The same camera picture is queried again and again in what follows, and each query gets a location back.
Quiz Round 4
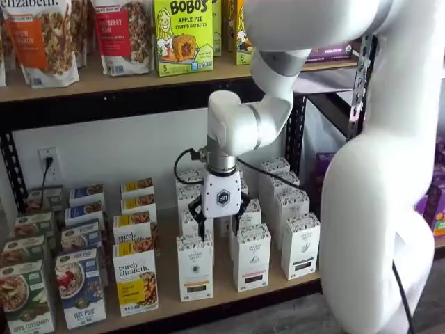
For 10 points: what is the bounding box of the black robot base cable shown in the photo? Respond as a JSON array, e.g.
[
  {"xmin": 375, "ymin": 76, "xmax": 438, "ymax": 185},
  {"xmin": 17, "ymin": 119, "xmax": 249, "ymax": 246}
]
[{"xmin": 391, "ymin": 260, "xmax": 416, "ymax": 334}]

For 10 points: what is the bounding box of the white box dark strip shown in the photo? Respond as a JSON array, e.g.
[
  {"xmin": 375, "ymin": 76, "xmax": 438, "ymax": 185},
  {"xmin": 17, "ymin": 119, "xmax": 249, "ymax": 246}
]
[
  {"xmin": 266, "ymin": 171, "xmax": 301, "ymax": 230},
  {"xmin": 260, "ymin": 157, "xmax": 291, "ymax": 196},
  {"xmin": 273, "ymin": 189, "xmax": 311, "ymax": 250},
  {"xmin": 280, "ymin": 212, "xmax": 321, "ymax": 281}
]

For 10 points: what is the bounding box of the green Bobo's apple pie box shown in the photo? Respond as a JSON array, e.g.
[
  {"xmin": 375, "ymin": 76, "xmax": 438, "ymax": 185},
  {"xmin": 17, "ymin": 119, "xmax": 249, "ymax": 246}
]
[
  {"xmin": 211, "ymin": 0, "xmax": 224, "ymax": 58},
  {"xmin": 153, "ymin": 0, "xmax": 215, "ymax": 78}
]

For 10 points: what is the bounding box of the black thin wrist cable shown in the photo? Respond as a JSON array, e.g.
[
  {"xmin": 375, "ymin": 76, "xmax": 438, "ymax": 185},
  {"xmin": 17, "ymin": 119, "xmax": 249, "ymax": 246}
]
[{"xmin": 236, "ymin": 156, "xmax": 302, "ymax": 191}]

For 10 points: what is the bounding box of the black plug and cord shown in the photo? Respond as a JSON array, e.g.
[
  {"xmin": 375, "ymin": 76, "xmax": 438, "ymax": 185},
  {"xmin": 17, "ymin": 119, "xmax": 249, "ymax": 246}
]
[{"xmin": 40, "ymin": 157, "xmax": 54, "ymax": 210}]

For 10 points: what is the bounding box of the blue Zbar box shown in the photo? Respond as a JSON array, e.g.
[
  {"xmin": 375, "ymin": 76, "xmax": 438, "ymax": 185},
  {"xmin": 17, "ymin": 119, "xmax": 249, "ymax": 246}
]
[{"xmin": 307, "ymin": 38, "xmax": 362, "ymax": 63}]

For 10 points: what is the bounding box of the black metal shelving frame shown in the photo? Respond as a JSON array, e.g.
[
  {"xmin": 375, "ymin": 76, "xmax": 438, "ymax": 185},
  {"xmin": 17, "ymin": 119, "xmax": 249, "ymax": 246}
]
[
  {"xmin": 0, "ymin": 78, "xmax": 323, "ymax": 334},
  {"xmin": 305, "ymin": 34, "xmax": 379, "ymax": 141}
]

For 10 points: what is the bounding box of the white granola bag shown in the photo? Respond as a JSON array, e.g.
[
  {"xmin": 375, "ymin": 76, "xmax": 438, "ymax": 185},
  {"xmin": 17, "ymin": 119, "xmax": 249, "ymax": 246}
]
[{"xmin": 69, "ymin": 0, "xmax": 95, "ymax": 67}]

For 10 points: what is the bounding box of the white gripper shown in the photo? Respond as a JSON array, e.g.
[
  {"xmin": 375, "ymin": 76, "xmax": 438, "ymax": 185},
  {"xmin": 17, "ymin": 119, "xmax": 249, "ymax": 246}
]
[{"xmin": 188, "ymin": 170, "xmax": 252, "ymax": 243}]

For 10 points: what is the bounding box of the blue oatmeal box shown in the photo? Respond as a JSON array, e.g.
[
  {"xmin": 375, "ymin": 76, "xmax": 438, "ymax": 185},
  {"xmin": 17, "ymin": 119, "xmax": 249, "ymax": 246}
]
[
  {"xmin": 68, "ymin": 183, "xmax": 106, "ymax": 208},
  {"xmin": 54, "ymin": 248, "xmax": 107, "ymax": 331},
  {"xmin": 65, "ymin": 200, "xmax": 106, "ymax": 228},
  {"xmin": 60, "ymin": 220, "xmax": 102, "ymax": 254}
]

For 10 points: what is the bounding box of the white wall outlet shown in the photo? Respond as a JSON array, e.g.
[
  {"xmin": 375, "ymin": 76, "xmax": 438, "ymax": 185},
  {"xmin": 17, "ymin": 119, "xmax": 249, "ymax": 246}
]
[{"xmin": 37, "ymin": 145, "xmax": 61, "ymax": 182}]

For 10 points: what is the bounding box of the yellow label granola box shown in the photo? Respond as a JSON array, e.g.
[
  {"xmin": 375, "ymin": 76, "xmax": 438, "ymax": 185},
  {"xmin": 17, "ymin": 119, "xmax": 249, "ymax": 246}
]
[
  {"xmin": 112, "ymin": 241, "xmax": 160, "ymax": 318},
  {"xmin": 112, "ymin": 211, "xmax": 156, "ymax": 246},
  {"xmin": 120, "ymin": 193, "xmax": 158, "ymax": 217},
  {"xmin": 120, "ymin": 177, "xmax": 155, "ymax": 198}
]

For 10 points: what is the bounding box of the white box yellow strip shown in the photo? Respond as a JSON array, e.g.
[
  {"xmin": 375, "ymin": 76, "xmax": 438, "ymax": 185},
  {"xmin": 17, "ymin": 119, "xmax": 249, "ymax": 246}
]
[
  {"xmin": 175, "ymin": 169, "xmax": 205, "ymax": 191},
  {"xmin": 179, "ymin": 207, "xmax": 215, "ymax": 239},
  {"xmin": 176, "ymin": 185, "xmax": 205, "ymax": 212},
  {"xmin": 176, "ymin": 232, "xmax": 215, "ymax": 303}
]

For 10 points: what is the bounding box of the black looped wrist cable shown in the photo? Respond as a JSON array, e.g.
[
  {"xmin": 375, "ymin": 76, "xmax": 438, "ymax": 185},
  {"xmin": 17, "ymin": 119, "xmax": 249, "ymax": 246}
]
[{"xmin": 172, "ymin": 147, "xmax": 210, "ymax": 186}]

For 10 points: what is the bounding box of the orange label granola bag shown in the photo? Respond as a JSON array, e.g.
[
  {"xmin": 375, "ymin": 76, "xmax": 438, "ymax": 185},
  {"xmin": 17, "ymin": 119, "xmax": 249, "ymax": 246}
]
[{"xmin": 2, "ymin": 0, "xmax": 81, "ymax": 89}]

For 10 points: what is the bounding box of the wooden shelf board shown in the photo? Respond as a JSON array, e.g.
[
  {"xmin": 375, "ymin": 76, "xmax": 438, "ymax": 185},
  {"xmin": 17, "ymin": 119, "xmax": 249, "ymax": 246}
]
[
  {"xmin": 0, "ymin": 51, "xmax": 362, "ymax": 104},
  {"xmin": 51, "ymin": 180, "xmax": 323, "ymax": 325}
]

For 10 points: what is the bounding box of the green oatmeal box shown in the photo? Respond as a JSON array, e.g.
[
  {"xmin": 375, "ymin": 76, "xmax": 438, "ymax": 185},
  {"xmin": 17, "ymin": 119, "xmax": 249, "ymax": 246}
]
[
  {"xmin": 25, "ymin": 186, "xmax": 65, "ymax": 214},
  {"xmin": 1, "ymin": 235, "xmax": 47, "ymax": 269},
  {"xmin": 0, "ymin": 260, "xmax": 56, "ymax": 334},
  {"xmin": 13, "ymin": 211, "xmax": 56, "ymax": 241}
]

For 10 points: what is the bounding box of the red label granola bag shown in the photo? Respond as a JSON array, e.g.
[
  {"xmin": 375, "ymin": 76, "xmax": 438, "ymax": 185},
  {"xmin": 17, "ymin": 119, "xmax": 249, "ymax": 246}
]
[{"xmin": 91, "ymin": 0, "xmax": 154, "ymax": 77}]

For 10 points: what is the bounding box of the yellow Bobo's peanut butter box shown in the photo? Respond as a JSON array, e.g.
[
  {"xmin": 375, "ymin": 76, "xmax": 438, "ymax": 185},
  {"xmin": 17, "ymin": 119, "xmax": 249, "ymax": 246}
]
[
  {"xmin": 225, "ymin": 0, "xmax": 241, "ymax": 54},
  {"xmin": 235, "ymin": 0, "xmax": 259, "ymax": 66}
]

